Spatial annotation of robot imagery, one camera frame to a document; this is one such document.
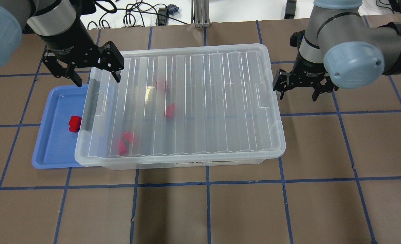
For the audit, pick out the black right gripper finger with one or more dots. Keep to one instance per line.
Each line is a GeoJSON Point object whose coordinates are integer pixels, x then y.
{"type": "Point", "coordinates": [281, 83]}
{"type": "Point", "coordinates": [319, 88]}

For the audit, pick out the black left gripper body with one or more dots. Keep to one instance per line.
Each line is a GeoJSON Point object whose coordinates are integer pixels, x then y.
{"type": "Point", "coordinates": [68, 41]}

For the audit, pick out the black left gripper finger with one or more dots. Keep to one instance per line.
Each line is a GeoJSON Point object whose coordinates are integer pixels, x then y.
{"type": "Point", "coordinates": [57, 70]}
{"type": "Point", "coordinates": [113, 60]}

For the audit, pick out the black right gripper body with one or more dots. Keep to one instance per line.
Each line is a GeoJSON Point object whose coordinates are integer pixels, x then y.
{"type": "Point", "coordinates": [306, 69]}

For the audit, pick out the red block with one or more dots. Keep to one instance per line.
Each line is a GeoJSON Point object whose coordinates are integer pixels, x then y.
{"type": "Point", "coordinates": [161, 86]}
{"type": "Point", "coordinates": [170, 111]}
{"type": "Point", "coordinates": [130, 137]}
{"type": "Point", "coordinates": [123, 148]}
{"type": "Point", "coordinates": [74, 123]}

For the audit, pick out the clear plastic box lid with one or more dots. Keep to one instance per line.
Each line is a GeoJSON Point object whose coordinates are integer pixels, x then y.
{"type": "Point", "coordinates": [183, 101]}

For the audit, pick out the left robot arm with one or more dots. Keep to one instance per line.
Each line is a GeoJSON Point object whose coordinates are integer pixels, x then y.
{"type": "Point", "coordinates": [20, 20]}

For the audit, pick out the clear plastic storage box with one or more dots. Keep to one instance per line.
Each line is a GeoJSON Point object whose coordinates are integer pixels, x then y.
{"type": "Point", "coordinates": [186, 162]}

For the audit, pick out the blue plastic tray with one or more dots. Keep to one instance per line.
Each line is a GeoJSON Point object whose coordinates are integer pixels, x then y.
{"type": "Point", "coordinates": [55, 144]}

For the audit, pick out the black power adapter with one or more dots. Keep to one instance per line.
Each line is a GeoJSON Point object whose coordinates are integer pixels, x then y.
{"type": "Point", "coordinates": [290, 9]}

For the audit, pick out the aluminium frame post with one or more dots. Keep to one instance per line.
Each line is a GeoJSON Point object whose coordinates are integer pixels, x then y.
{"type": "Point", "coordinates": [200, 13]}

